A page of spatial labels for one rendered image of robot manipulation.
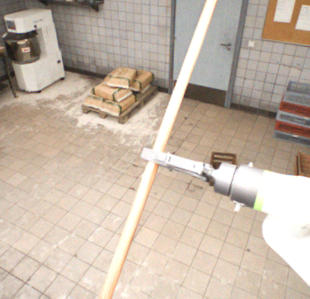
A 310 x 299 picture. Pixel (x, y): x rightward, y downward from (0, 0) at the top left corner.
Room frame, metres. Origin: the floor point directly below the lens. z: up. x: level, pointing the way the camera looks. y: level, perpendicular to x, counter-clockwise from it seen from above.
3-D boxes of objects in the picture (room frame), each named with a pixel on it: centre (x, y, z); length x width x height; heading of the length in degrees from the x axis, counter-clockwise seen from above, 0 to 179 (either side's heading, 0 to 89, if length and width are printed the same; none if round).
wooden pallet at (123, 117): (4.58, 0.55, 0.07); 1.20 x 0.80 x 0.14; 153
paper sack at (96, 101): (4.40, 0.85, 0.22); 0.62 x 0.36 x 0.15; 158
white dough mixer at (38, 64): (5.29, 2.20, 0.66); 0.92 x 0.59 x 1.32; 153
